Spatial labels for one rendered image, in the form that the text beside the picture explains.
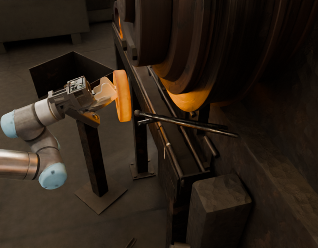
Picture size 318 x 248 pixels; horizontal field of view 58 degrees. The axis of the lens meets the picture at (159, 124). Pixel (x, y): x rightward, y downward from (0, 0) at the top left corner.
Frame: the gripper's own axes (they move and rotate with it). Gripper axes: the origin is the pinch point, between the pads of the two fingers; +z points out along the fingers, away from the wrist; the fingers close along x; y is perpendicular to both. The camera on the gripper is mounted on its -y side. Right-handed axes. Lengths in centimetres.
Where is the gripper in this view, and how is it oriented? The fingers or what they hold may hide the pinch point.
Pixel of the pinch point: (121, 90)
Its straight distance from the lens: 87.7
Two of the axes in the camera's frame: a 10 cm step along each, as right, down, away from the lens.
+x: -2.5, -6.1, 7.5
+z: 9.3, -3.6, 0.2
